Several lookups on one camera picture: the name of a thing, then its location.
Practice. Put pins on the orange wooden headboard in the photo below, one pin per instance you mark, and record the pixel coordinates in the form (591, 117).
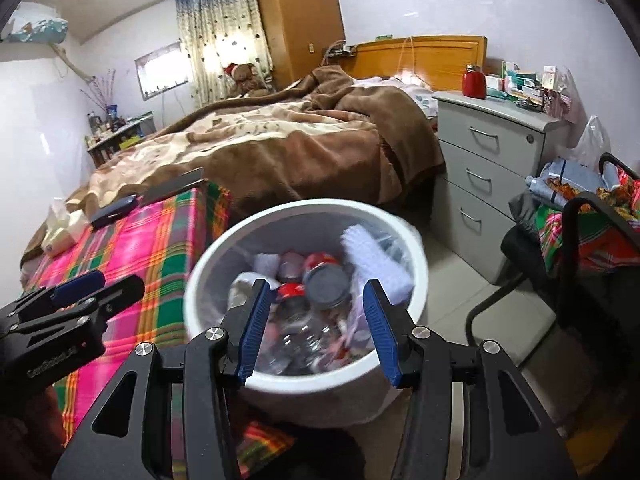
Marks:
(439, 61)

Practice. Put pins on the clear trash bag liner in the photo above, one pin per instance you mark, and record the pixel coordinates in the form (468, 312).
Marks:
(351, 320)

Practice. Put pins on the red canister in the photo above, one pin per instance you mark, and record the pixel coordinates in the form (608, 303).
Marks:
(474, 83)

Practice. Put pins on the white round trash bin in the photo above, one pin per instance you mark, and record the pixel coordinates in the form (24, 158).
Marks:
(354, 394)

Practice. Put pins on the white plastic bag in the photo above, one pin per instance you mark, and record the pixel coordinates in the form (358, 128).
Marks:
(591, 145)

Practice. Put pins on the pile of clothes on chair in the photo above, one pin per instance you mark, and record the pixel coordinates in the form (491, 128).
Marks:
(569, 212)

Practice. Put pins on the brown teddy bear santa hat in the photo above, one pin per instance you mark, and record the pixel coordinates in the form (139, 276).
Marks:
(245, 81)

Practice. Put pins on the clear plastic bottle red cap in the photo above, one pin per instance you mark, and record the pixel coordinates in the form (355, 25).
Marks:
(298, 340)

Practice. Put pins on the white wrapper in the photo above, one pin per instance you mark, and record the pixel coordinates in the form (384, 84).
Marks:
(262, 267)

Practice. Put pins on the dark blue glasses case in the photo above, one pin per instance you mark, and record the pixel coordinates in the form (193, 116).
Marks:
(115, 211)

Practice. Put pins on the cluttered side desk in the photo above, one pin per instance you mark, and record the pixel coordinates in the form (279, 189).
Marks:
(111, 142)

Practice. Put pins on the pink plaid table cloth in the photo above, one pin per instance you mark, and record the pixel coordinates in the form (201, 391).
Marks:
(160, 243)

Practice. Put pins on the patterned window curtain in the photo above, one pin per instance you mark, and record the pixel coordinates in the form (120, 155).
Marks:
(215, 34)

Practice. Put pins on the boxes on cabinet top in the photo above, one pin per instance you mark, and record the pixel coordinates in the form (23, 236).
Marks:
(552, 92)

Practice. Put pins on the brown fleece bed blanket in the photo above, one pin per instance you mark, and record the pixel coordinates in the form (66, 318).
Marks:
(329, 136)

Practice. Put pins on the tissue pack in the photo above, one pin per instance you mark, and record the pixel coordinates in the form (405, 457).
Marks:
(63, 228)

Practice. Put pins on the black tablet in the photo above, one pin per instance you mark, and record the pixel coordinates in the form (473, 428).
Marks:
(172, 187)

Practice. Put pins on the black chair frame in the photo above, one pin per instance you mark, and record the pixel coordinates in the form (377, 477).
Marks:
(595, 308)

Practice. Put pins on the dried branches in vase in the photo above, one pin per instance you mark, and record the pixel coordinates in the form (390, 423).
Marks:
(100, 91)

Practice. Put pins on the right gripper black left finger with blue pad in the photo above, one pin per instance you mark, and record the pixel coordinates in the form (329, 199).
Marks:
(126, 433)

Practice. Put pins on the red drink can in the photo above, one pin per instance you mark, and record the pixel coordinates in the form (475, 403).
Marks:
(326, 283)

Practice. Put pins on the grey three-drawer cabinet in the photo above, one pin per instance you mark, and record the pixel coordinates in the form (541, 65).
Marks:
(489, 148)

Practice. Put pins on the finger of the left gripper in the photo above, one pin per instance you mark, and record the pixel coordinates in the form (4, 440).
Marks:
(47, 300)
(108, 301)

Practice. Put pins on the orange wooden wardrobe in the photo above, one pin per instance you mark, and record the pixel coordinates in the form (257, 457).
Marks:
(298, 33)

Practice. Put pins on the small wall window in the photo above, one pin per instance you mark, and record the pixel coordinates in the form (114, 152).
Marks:
(161, 70)

